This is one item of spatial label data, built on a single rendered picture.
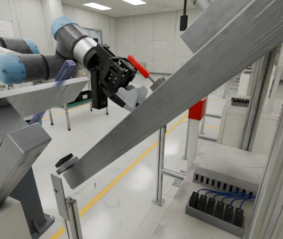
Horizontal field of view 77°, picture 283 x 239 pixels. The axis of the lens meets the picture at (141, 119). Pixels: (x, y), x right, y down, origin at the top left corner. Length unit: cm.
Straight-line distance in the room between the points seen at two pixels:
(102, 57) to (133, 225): 115
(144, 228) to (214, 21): 127
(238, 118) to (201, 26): 153
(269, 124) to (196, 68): 157
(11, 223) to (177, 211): 44
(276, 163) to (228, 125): 158
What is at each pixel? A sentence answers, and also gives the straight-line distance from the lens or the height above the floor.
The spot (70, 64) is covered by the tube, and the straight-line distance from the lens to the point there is 32.
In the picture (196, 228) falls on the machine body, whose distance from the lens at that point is 63.
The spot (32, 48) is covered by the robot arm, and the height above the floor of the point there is 112.
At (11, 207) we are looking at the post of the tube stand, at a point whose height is 83.
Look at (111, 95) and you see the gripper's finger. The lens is 45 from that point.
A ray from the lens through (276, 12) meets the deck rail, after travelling 29.
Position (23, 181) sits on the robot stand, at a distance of 127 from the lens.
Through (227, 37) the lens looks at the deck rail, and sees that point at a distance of 28.
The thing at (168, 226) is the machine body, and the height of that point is 62.
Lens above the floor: 110
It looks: 21 degrees down
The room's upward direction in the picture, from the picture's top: straight up
